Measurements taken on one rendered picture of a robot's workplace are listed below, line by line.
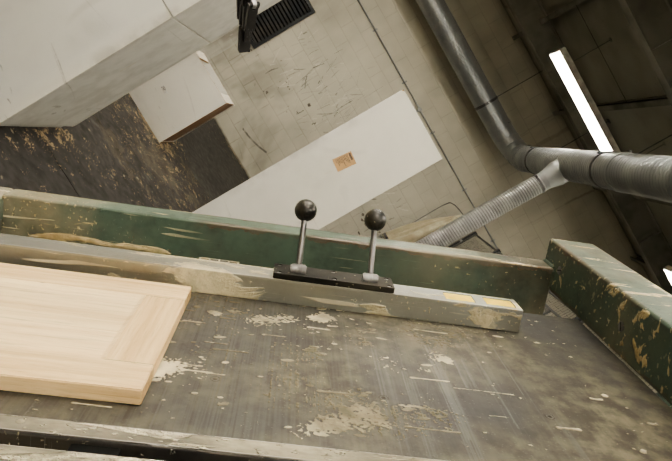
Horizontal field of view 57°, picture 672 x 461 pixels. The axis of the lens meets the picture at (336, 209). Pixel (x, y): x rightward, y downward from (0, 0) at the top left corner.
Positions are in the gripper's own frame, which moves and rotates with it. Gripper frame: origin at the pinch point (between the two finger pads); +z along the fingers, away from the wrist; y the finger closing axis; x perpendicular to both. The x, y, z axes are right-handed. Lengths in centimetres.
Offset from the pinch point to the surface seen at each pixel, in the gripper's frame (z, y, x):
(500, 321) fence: -5, -97, -15
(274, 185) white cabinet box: 232, 171, -86
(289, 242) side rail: 7, -63, 9
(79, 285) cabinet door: -9, -75, 48
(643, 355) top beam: -12, -113, -28
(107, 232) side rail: 9, -50, 42
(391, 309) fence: -4, -90, 2
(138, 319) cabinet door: -14, -87, 41
